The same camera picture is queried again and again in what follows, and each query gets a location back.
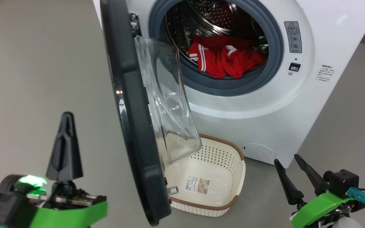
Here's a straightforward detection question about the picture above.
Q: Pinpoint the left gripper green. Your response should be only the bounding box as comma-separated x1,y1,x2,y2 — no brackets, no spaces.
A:
30,111,108,228

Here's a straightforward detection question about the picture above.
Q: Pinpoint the grey warning sticker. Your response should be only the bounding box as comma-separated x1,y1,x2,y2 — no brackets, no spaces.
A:
284,21,303,54

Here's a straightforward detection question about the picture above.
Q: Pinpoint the black round washer door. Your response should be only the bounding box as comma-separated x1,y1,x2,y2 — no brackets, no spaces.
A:
99,0,202,227

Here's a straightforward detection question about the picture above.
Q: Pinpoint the product label sticker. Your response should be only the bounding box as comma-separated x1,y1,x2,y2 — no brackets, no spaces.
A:
185,176,210,195

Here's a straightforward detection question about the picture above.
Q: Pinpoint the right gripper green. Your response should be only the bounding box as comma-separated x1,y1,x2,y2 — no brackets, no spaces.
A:
274,154,355,228

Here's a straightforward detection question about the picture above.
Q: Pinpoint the white front-load washing machine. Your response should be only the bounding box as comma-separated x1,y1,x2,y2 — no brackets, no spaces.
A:
93,0,365,168

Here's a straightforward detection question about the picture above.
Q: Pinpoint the red garment with white stripes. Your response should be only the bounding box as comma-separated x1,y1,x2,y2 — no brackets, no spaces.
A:
188,34,267,79

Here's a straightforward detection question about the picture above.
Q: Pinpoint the cream perforated laundry basket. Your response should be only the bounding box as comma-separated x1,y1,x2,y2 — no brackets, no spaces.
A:
163,134,246,218

